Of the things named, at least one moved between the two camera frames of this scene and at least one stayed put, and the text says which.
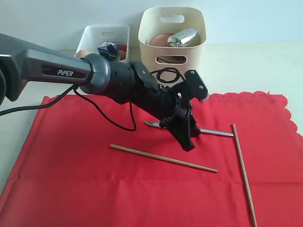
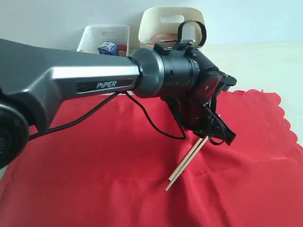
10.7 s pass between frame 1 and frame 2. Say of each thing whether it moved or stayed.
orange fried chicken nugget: stayed
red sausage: stayed
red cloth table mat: stayed
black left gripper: moved
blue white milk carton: stayed
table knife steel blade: moved
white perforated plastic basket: stayed
